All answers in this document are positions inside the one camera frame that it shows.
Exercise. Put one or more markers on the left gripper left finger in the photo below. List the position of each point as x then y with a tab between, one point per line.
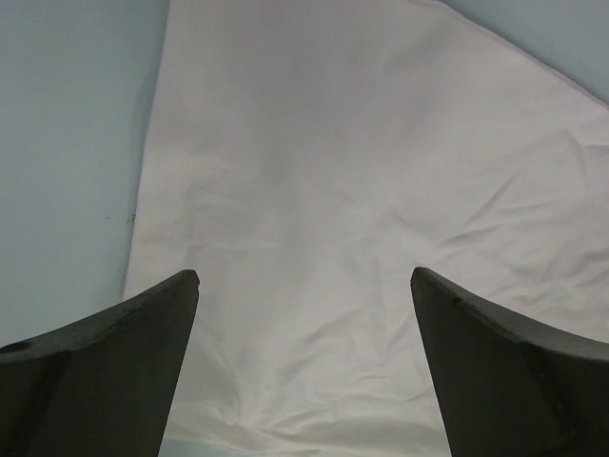
103	385

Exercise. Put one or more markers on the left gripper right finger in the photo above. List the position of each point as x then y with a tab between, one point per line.
508	385

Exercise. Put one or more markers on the white daisy print t-shirt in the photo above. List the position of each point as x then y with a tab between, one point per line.
303	157

